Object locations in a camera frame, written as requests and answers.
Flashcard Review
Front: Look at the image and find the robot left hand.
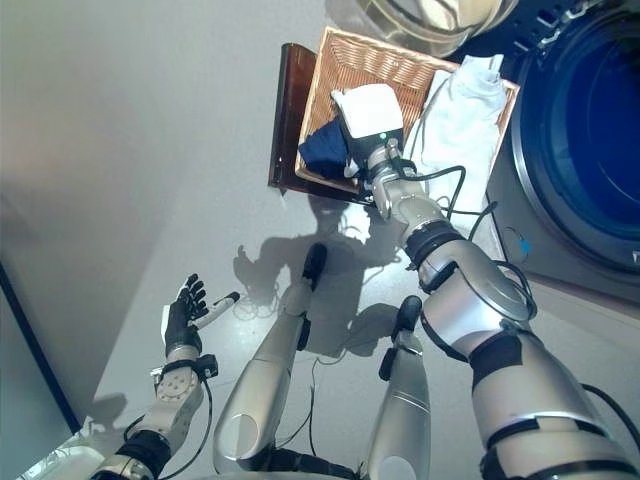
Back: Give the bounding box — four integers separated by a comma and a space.
160, 273, 241, 359

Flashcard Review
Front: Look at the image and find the white garment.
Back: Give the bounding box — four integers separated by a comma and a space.
402, 54, 507, 244

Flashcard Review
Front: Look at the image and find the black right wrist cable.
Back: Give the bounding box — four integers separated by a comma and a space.
399, 164, 539, 321

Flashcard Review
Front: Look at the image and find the blue garment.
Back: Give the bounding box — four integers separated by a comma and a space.
298, 122, 359, 179

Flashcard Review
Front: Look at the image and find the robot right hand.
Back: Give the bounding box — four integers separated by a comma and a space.
332, 83, 406, 180

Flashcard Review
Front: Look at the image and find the grey front-load washing machine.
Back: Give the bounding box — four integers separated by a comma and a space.
449, 0, 640, 301

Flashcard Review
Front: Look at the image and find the silver robot right leg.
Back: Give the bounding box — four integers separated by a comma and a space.
367, 294, 434, 480

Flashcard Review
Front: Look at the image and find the wicker laundry basket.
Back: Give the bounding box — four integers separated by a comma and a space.
294, 25, 521, 196

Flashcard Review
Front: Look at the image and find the round glass washer door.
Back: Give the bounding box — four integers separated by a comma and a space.
324, 0, 521, 59

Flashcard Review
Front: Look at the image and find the silver robot leg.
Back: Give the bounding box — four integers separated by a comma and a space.
212, 243, 330, 474
367, 294, 434, 480

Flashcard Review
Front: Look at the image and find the silver robot left leg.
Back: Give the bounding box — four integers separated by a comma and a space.
212, 243, 330, 474

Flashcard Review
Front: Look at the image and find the dark brown wooden stool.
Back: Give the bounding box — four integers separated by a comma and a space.
268, 42, 381, 206

